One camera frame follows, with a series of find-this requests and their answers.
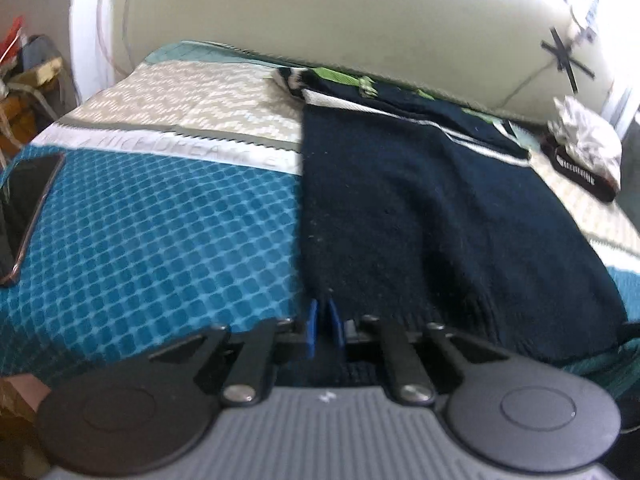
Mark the wooden side stand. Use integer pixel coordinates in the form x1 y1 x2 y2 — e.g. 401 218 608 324
0 17 76 161

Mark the black smartphone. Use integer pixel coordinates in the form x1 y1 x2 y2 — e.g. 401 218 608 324
0 152 67 288

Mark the navy knit sweater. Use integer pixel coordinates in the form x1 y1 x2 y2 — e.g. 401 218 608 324
272 66 628 386

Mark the white cloth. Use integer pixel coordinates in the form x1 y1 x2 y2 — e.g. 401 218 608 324
547 95 623 191

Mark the thin wall cable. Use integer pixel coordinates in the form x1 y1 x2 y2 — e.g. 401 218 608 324
502 62 551 106

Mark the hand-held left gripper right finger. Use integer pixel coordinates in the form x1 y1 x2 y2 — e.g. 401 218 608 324
327 298 511 408

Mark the black tape cross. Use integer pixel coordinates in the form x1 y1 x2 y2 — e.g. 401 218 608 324
541 27 596 93

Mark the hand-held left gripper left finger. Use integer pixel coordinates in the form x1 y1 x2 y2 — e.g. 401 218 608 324
149 299 323 408

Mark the pink wall cable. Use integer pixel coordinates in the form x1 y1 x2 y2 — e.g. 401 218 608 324
97 0 131 76

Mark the black garment with white print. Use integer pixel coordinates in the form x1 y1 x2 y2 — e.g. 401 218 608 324
540 132 621 203

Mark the patterned teal beige bedsheet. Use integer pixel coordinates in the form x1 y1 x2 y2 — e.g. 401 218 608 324
0 40 640 396

